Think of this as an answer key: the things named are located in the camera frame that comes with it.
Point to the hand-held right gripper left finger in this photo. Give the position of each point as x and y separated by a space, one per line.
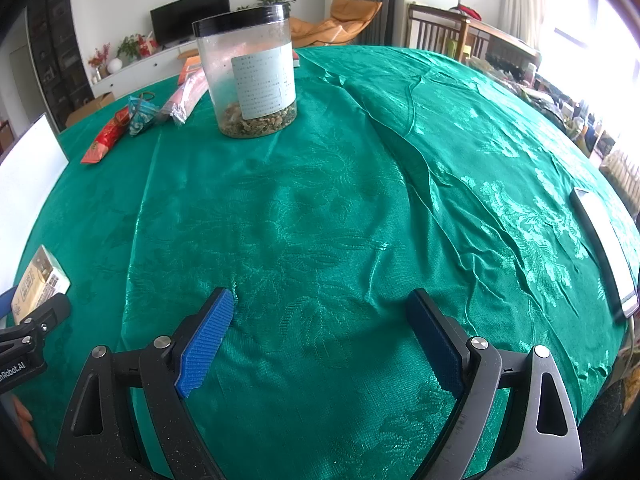
207 340

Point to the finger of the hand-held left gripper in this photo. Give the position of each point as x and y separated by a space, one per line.
5 305
47 317

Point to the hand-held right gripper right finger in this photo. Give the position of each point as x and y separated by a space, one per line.
432 340

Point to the tan tissue pack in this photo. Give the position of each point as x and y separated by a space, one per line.
40 275

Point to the person's left hand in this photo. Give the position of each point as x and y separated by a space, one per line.
26 422

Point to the white board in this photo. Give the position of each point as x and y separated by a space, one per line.
30 175

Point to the green tablecloth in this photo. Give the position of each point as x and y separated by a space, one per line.
325 210

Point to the red packet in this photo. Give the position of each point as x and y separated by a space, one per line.
105 137

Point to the smartphone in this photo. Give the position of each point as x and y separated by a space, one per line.
607 255

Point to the cardboard box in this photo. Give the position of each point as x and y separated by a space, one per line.
92 107

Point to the teal patterned sachet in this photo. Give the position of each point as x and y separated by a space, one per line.
144 116

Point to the pink wrapped packet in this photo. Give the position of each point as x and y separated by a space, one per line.
185 95

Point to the dark display cabinet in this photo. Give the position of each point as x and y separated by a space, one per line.
57 50

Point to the white round vase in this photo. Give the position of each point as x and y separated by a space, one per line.
115 65

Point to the red flower branches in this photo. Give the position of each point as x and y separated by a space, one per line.
99 57

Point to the white television cabinet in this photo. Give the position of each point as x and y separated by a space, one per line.
145 67

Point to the row of windowsill clutter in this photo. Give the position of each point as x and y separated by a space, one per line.
575 105

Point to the potted plant with red decorations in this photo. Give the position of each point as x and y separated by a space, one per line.
131 47

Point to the clear jar with black lid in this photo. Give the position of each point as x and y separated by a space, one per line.
250 60

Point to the wooden chair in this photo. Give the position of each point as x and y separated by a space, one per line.
495 40

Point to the black television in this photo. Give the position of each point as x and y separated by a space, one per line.
187 17

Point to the red cloth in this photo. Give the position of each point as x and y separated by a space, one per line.
467 11

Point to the orange lounge chair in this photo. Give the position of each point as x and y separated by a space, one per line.
345 17

